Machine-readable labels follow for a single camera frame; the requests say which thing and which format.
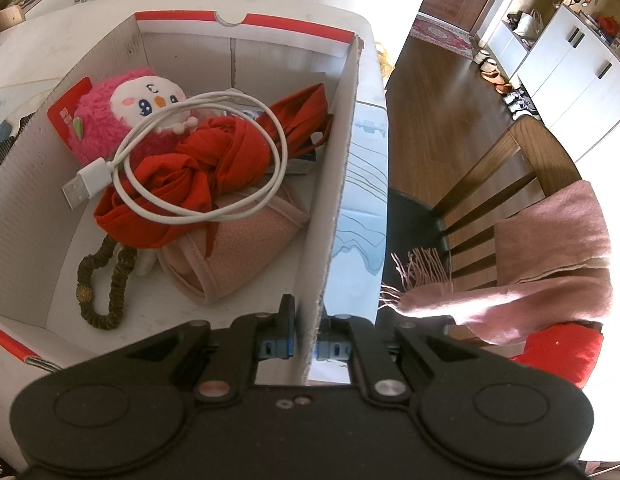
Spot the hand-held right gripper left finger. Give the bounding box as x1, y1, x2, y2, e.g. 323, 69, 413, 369
110, 294, 297, 405

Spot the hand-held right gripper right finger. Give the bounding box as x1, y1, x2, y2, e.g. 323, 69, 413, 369
315, 312, 496, 403

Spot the pink fleece headband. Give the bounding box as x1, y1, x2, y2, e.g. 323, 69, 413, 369
157, 182, 311, 305

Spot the white tooth-shaped plush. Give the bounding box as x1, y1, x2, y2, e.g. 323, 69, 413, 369
137, 250, 161, 277

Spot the red cloth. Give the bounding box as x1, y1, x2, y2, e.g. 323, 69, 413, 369
93, 83, 335, 250

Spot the brown scrunchie hair band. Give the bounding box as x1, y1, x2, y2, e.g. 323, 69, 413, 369
77, 235, 140, 332

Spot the white usb cable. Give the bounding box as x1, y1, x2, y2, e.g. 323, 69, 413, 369
62, 89, 289, 223

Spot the white cardboard box red trim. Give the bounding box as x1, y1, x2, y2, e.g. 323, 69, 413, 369
0, 10, 368, 386

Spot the pink plush toy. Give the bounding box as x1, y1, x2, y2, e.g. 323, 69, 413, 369
72, 69, 201, 168

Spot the red card tag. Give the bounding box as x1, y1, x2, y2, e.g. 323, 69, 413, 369
47, 76, 93, 151

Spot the blue printed table mat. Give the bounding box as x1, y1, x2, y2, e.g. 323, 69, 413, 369
325, 100, 391, 386

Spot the red cushion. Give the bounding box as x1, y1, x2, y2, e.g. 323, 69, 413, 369
510, 322, 605, 391

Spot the pink fringed scarf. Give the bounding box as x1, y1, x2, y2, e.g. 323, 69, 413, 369
380, 180, 616, 346

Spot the wooden chair with black seat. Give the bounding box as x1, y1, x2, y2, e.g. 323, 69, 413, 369
385, 116, 583, 321

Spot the yellow bag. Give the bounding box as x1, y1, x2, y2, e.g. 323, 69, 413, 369
375, 42, 395, 78

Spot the row of shoes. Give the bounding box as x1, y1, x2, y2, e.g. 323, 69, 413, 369
472, 47, 543, 122

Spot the red patterned rug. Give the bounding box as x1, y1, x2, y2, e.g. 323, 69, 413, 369
409, 14, 478, 56

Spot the grey mesh pouch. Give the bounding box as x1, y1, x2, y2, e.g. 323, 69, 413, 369
0, 115, 35, 173

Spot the white and wood cabinet unit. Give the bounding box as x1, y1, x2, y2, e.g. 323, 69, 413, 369
482, 0, 620, 161

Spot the white tote bag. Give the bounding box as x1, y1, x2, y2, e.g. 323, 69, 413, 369
515, 10, 543, 42

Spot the small wooden box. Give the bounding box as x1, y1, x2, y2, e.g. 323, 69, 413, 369
0, 5, 26, 36

